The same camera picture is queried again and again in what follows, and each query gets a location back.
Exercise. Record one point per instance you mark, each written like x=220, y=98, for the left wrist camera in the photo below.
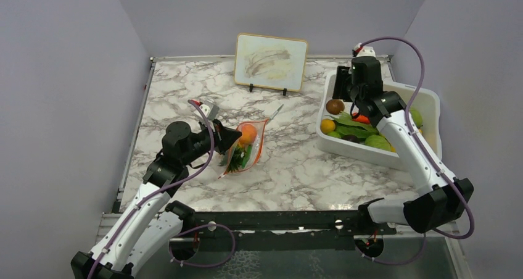
x=209, y=109

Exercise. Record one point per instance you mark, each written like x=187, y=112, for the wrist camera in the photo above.
x=363, y=51
x=209, y=109

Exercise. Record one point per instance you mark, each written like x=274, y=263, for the clear zip bag orange zipper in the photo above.
x=256, y=148

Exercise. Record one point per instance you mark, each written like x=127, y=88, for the brown kiwi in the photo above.
x=335, y=106

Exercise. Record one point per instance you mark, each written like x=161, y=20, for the green leafy vegetable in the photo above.
x=345, y=125

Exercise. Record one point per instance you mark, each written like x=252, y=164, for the dark purple fruit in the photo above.
x=351, y=138

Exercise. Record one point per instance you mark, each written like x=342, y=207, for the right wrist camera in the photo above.
x=363, y=51

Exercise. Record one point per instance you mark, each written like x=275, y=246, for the toy pineapple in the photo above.
x=236, y=159

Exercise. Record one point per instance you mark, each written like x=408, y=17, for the peach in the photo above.
x=249, y=134

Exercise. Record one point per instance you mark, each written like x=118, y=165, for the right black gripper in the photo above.
x=344, y=76

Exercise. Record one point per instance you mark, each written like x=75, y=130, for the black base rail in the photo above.
x=186, y=230

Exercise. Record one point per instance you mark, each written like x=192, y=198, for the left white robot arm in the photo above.
x=111, y=256

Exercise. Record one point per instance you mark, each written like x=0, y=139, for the green chili pepper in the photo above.
x=246, y=156

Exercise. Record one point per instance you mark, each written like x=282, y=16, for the green bumpy lime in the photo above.
x=334, y=134

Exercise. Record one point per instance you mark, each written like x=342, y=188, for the white plastic bin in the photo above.
x=426, y=102

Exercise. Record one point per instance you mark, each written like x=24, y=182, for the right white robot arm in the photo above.
x=442, y=196

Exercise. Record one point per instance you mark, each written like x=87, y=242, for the green cabbage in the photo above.
x=417, y=117

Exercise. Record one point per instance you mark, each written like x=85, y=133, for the grey pen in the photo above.
x=275, y=113

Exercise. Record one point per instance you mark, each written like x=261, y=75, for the small orange fruit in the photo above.
x=327, y=126

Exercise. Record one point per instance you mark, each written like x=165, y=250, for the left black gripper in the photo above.
x=224, y=136

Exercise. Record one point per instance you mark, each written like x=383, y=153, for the red carrot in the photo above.
x=360, y=119

